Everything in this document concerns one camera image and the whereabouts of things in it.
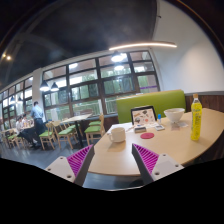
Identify wooden dining table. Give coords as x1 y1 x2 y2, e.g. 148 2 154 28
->
59 113 94 148

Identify white bowl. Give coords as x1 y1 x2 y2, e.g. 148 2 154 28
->
163 107 186 124

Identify green upholstered bench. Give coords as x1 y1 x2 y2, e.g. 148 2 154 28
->
115 89 187 125

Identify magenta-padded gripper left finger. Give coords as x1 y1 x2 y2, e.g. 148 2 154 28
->
44 143 96 187

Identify yellow drink bottle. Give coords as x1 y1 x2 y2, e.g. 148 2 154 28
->
190 93 204 142

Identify long curved ceiling light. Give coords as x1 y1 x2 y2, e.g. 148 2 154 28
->
108 40 179 52

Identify wooden chairs with green seats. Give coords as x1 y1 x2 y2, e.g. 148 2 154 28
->
5 113 106 152

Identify person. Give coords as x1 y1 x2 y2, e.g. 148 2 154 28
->
29 100 47 137
14 114 36 146

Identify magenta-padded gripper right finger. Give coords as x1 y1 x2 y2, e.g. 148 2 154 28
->
131 143 185 186

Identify small dark box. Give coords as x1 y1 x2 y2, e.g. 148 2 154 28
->
133 124 147 134

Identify white mug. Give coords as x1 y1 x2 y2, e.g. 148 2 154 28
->
107 126 127 144

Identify black pendant lamps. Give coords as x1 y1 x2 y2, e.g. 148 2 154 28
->
8 79 61 105

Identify black-framed menu stand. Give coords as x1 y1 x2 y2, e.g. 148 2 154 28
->
129 105 158 128

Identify flat round red coaster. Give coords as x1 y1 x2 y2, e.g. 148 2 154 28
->
139 132 156 140

